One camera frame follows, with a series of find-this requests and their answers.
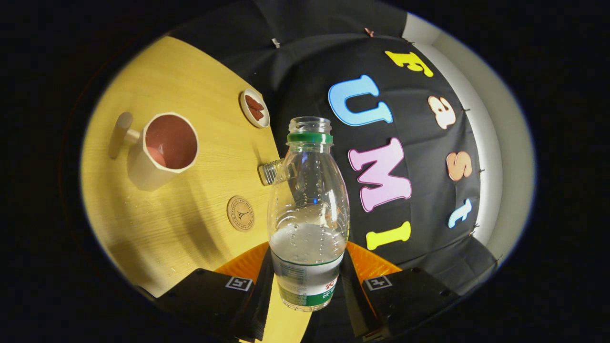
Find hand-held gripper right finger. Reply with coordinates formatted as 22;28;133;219
338;241;462;343

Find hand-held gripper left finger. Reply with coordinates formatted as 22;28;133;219
152;242;276;343

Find round wooden coaster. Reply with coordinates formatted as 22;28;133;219
227;195;255;232

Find clear plastic juice bottle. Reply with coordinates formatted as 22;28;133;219
267;117;351;313

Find beige cup with wooden handle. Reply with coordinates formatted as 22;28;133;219
109;112;199;192

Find small clear glass jar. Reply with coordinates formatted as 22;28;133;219
259;160;287;186

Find round white plate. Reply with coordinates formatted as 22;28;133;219
239;88;271;129

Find wooden table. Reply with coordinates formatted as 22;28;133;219
80;36;313;343

